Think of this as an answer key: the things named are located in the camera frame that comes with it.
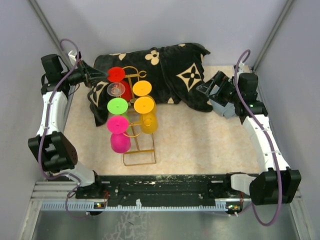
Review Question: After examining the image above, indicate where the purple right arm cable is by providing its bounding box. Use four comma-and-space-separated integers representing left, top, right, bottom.
212, 49, 285, 227

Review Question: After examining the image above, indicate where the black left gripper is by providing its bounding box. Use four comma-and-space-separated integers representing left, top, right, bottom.
61, 58, 110, 88

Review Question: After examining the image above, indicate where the orange plastic wine glass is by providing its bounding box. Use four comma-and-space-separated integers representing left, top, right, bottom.
132, 80, 152, 97

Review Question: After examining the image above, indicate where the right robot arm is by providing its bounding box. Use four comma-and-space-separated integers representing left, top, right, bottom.
196, 71, 302, 206

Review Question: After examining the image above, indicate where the light blue denim cloth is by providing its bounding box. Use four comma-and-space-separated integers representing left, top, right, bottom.
209, 99, 237, 119

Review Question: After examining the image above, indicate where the grey cable duct strip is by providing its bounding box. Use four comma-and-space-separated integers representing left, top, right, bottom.
40, 198, 240, 212

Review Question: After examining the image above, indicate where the pink plastic wine glass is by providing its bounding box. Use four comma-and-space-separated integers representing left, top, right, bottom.
106, 115, 131, 154

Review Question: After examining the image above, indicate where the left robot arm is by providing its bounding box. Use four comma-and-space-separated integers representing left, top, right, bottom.
28, 51, 108, 199

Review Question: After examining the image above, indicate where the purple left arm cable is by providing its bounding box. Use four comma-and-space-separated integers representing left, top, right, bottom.
37, 38, 101, 220

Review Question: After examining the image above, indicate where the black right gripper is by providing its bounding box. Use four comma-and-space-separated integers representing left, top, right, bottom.
196, 71, 242, 107

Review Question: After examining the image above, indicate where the green plastic wine glass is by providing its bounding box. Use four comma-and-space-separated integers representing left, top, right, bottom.
107, 97, 129, 120

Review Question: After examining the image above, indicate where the clear wine glass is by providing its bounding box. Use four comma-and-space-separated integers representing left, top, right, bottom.
107, 82, 126, 97

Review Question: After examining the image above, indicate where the gold wire glass rack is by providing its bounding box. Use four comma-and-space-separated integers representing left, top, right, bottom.
121, 66, 157, 167

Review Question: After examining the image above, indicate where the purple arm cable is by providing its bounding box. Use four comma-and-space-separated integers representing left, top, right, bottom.
37, 38, 101, 220
212, 49, 285, 227

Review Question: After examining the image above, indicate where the red plastic wine glass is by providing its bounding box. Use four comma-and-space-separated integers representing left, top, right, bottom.
107, 66, 132, 102

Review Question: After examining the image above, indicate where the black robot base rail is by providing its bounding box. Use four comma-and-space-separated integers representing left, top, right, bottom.
75, 173, 247, 207

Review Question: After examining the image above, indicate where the black patterned plush blanket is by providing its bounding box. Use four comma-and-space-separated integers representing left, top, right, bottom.
93, 43, 213, 113

